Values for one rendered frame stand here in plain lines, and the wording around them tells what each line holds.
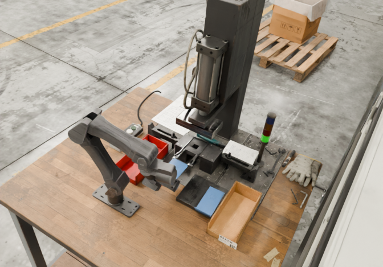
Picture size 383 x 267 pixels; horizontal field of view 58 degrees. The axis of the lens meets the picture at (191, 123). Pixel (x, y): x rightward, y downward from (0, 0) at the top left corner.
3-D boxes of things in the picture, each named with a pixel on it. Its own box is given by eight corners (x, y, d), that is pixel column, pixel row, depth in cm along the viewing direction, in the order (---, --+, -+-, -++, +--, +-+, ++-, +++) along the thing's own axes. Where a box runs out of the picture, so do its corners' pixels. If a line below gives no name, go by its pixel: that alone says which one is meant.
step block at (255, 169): (240, 177, 159) (243, 163, 153) (242, 173, 161) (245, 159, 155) (252, 183, 156) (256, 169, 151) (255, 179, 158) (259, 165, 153)
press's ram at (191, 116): (174, 130, 153) (177, 72, 134) (202, 102, 171) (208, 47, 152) (209, 146, 147) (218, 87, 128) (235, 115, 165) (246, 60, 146)
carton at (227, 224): (206, 234, 135) (208, 222, 130) (233, 192, 153) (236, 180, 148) (235, 250, 131) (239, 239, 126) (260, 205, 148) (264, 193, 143)
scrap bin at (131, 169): (114, 173, 154) (113, 164, 150) (147, 142, 171) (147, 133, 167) (136, 185, 150) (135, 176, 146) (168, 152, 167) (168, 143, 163)
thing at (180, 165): (153, 181, 141) (153, 176, 139) (174, 158, 152) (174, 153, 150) (167, 189, 139) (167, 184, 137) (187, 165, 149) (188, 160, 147)
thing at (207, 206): (193, 212, 139) (194, 207, 138) (210, 187, 150) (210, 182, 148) (208, 220, 137) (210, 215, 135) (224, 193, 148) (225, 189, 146)
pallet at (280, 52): (270, 25, 519) (272, 16, 509) (335, 48, 476) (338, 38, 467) (227, 52, 441) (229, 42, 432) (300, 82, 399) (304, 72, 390)
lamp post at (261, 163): (249, 164, 166) (263, 115, 147) (254, 156, 170) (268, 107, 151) (261, 169, 163) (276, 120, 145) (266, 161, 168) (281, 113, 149)
